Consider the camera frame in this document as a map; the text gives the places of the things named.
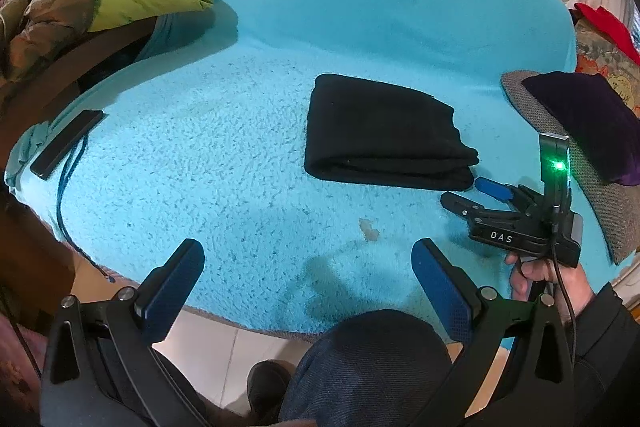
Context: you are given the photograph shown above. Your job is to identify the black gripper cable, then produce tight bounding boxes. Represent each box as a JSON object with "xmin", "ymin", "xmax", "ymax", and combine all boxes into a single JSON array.
[{"xmin": 547, "ymin": 187, "xmax": 579, "ymax": 363}]

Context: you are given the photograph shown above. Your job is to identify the person's right forearm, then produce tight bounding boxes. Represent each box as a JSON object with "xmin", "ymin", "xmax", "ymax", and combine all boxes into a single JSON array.
[{"xmin": 562, "ymin": 282, "xmax": 640, "ymax": 427}]

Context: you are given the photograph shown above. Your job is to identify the grey woven cushion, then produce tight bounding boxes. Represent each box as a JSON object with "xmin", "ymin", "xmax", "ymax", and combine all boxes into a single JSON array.
[{"xmin": 500, "ymin": 70, "xmax": 640, "ymax": 267}]

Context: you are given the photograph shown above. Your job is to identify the person's dark shoe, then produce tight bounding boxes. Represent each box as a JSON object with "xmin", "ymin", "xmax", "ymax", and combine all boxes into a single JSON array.
[{"xmin": 246, "ymin": 359, "xmax": 295, "ymax": 427}]

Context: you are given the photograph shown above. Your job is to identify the camouflage jacket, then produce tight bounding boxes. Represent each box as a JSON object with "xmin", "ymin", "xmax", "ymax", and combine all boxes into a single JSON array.
[{"xmin": 0, "ymin": 0, "xmax": 108, "ymax": 85}]

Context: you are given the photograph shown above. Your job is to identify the patterned orange cushion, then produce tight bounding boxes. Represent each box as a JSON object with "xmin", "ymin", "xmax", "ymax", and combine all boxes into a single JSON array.
[{"xmin": 574, "ymin": 18, "xmax": 640, "ymax": 120}]

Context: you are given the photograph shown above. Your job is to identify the black pants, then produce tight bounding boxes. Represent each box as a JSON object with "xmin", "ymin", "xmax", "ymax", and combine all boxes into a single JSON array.
[{"xmin": 303, "ymin": 73, "xmax": 481, "ymax": 194}]

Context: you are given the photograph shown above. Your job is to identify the thin dark cable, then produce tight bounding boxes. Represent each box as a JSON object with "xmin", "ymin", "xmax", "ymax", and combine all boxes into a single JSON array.
[{"xmin": 54, "ymin": 134, "xmax": 119, "ymax": 284}]

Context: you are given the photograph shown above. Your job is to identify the red cloth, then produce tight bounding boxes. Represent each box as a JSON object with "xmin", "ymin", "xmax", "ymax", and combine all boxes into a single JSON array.
[{"xmin": 571, "ymin": 2, "xmax": 640, "ymax": 66}]

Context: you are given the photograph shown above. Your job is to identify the person's right hand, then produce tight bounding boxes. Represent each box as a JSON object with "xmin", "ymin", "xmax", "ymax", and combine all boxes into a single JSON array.
[{"xmin": 505, "ymin": 254, "xmax": 594, "ymax": 322}]

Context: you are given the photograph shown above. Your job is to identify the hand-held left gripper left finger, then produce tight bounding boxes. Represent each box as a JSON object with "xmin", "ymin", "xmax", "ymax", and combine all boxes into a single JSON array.
[{"xmin": 40, "ymin": 238, "xmax": 211, "ymax": 427}]

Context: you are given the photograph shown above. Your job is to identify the person's leg in jeans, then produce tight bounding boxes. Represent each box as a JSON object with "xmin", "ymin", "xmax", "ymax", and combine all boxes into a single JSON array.
[{"xmin": 276, "ymin": 308, "xmax": 454, "ymax": 427}]

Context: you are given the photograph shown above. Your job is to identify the black flat phone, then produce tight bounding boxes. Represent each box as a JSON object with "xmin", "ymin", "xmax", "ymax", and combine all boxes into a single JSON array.
[{"xmin": 29, "ymin": 108, "xmax": 109, "ymax": 181}]

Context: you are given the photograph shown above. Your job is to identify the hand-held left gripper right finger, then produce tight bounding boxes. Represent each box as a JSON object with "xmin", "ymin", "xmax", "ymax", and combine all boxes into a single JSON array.
[{"xmin": 411, "ymin": 237, "xmax": 578, "ymax": 427}]

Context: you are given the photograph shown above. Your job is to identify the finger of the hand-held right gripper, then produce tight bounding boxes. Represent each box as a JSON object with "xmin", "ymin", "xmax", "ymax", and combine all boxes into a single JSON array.
[
  {"xmin": 440, "ymin": 190, "xmax": 494, "ymax": 224},
  {"xmin": 474, "ymin": 176, "xmax": 518, "ymax": 204}
]

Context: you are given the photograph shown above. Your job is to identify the turquoise fleece blanket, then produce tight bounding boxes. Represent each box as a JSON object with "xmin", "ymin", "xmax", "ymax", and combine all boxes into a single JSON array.
[{"xmin": 4, "ymin": 0, "xmax": 613, "ymax": 343}]

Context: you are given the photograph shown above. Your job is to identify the dark purple cushion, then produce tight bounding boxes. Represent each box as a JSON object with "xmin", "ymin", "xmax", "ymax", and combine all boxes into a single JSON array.
[{"xmin": 521, "ymin": 72, "xmax": 640, "ymax": 188}]

